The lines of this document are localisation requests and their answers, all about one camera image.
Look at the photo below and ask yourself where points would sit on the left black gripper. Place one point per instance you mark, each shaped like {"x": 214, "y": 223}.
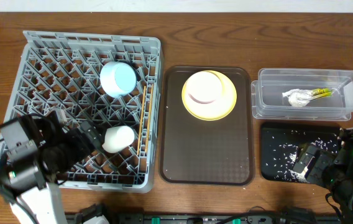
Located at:
{"x": 80, "y": 148}

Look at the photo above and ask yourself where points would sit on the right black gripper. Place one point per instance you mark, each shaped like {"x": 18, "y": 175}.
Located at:
{"x": 322, "y": 159}

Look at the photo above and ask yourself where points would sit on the rice and food scraps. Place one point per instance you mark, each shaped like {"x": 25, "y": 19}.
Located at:
{"x": 294, "y": 161}

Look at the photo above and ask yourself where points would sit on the white cup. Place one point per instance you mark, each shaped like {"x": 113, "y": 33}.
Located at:
{"x": 118, "y": 138}

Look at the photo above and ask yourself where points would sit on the white tissue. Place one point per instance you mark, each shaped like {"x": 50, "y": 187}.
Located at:
{"x": 298, "y": 98}

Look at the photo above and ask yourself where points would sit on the green snack wrapper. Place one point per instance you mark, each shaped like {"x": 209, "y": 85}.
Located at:
{"x": 320, "y": 93}

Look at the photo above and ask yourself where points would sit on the wooden chopstick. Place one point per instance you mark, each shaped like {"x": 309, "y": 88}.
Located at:
{"x": 149, "y": 119}
{"x": 141, "y": 121}

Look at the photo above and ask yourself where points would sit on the light blue bowl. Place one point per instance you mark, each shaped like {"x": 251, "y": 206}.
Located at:
{"x": 117, "y": 79}

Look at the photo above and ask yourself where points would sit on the yellow plate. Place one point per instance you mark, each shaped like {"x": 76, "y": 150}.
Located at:
{"x": 218, "y": 109}

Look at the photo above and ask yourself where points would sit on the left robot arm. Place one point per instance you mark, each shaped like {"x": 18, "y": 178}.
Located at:
{"x": 38, "y": 149}

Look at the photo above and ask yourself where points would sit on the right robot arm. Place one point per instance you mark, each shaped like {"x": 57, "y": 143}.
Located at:
{"x": 331, "y": 171}

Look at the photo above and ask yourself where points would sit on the black tray bin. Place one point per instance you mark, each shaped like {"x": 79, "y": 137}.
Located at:
{"x": 276, "y": 149}

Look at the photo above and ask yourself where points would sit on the grey plastic dish rack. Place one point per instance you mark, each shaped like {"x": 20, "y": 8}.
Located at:
{"x": 61, "y": 70}

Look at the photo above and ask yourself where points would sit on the clear plastic bin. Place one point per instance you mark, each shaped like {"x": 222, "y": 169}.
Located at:
{"x": 269, "y": 103}

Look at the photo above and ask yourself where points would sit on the brown serving tray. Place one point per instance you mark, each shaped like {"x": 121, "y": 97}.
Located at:
{"x": 194, "y": 151}

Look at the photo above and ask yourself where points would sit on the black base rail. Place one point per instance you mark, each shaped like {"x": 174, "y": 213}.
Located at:
{"x": 98, "y": 213}

